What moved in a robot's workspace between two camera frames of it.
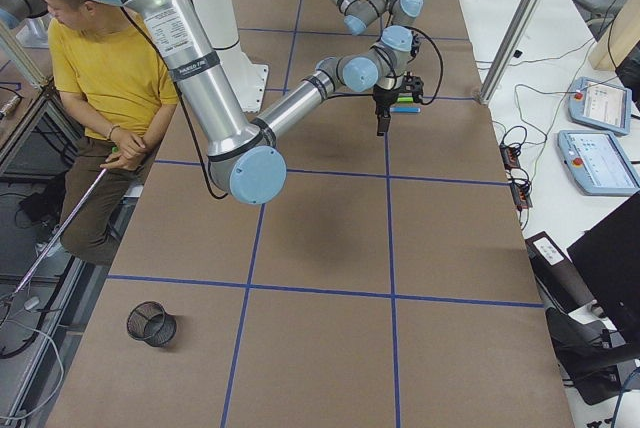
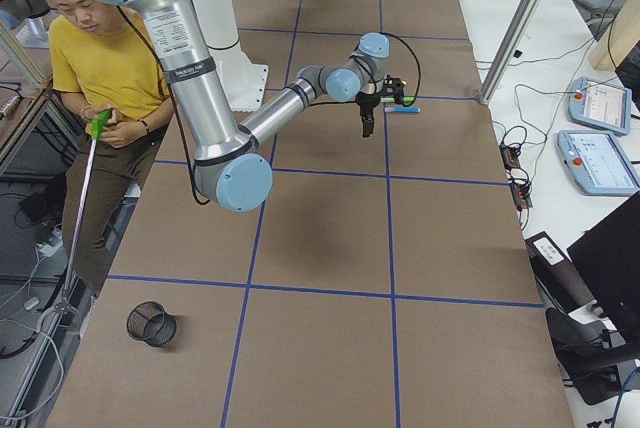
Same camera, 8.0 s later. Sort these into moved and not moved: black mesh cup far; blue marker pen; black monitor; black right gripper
Moved: black right gripper
Not moved: blue marker pen; black monitor; black mesh cup far
